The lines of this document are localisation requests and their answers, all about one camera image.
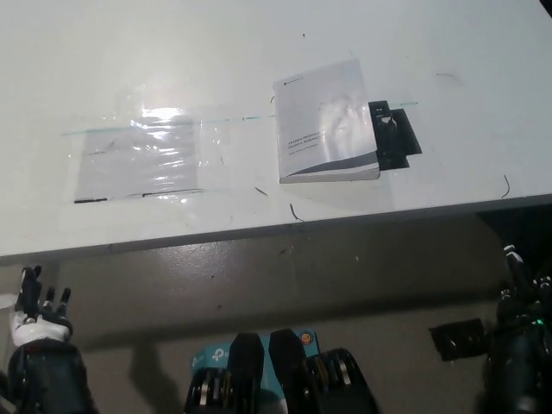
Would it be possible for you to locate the teal router box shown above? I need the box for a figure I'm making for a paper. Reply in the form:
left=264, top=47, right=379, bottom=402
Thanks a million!
left=191, top=329, right=318, bottom=414

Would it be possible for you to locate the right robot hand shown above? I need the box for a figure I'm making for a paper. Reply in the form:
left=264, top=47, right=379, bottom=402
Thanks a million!
left=495, top=243, right=552, bottom=344

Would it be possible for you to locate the black block mount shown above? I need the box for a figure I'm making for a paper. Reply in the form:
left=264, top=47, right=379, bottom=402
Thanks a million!
left=368, top=99, right=423, bottom=171

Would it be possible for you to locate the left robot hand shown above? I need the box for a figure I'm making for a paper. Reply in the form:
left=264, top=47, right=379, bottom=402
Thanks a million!
left=9, top=265, right=73, bottom=347

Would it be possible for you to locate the white grey paperback book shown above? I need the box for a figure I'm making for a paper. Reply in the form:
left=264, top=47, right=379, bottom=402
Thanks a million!
left=272, top=58, right=382, bottom=185

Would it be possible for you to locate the clear plastic film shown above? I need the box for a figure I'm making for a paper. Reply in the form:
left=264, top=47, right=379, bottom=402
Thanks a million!
left=68, top=84, right=226, bottom=204

